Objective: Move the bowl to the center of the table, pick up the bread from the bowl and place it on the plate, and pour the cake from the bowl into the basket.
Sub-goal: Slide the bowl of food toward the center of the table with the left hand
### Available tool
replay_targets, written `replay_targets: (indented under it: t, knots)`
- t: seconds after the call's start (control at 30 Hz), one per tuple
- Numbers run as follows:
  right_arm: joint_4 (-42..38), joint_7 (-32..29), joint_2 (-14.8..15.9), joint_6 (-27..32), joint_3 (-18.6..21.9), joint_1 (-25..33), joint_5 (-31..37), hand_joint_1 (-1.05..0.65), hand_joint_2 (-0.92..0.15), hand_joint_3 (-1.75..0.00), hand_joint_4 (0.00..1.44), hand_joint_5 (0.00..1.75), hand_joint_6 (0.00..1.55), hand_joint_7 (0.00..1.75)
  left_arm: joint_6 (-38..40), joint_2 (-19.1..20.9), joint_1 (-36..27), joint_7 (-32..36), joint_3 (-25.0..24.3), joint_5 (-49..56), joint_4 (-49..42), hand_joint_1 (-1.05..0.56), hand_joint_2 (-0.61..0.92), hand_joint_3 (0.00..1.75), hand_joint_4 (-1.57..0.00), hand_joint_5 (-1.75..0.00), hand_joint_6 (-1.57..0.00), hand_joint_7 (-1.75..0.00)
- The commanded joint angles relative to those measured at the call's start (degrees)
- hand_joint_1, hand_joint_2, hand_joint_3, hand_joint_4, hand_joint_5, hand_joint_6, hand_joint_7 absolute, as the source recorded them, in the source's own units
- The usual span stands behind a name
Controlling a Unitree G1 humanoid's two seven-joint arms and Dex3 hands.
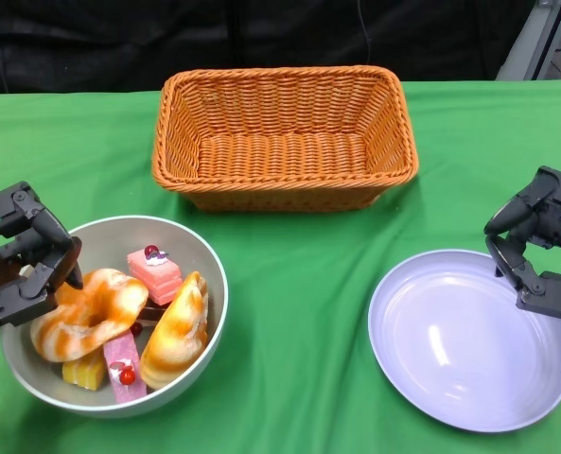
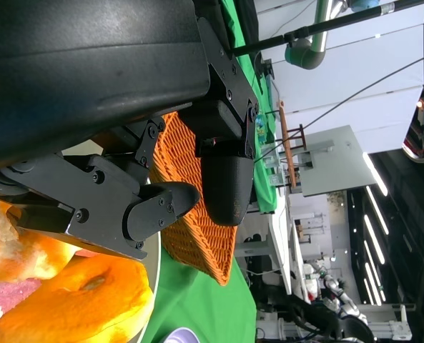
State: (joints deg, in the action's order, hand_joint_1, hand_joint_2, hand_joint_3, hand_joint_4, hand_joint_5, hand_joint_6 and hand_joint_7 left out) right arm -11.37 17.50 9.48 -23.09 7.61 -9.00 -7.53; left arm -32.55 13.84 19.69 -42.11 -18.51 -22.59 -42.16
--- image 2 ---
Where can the orange wicker basket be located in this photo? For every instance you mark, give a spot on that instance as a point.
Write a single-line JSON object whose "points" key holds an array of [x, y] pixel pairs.
{"points": [[193, 246]]}

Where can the magenta cake slice with cherry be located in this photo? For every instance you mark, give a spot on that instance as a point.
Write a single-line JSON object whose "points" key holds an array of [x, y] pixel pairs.
{"points": [[8, 291]]}

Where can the silver teal industrial robot arm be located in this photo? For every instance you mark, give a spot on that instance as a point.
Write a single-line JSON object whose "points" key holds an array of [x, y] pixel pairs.
{"points": [[320, 46]]}

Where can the wooden stick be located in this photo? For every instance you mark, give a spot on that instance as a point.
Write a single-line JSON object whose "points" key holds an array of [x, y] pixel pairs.
{"points": [[288, 150]]}

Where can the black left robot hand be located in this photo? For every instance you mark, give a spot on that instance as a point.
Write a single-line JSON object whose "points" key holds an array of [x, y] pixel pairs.
{"points": [[72, 71]]}

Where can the orange wedge bread with hole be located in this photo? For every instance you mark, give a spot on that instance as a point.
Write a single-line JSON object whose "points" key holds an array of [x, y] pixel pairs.
{"points": [[72, 311]]}

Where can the green tablecloth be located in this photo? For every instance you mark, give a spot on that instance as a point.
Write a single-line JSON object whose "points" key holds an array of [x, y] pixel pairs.
{"points": [[204, 307]]}

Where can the pale green bowl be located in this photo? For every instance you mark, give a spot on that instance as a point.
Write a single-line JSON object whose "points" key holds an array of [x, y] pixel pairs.
{"points": [[153, 271]]}

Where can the black pole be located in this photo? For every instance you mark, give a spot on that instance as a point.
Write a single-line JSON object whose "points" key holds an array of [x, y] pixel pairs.
{"points": [[340, 21]]}

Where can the grey board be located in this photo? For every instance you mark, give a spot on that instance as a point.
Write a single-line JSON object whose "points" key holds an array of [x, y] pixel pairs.
{"points": [[340, 160]]}

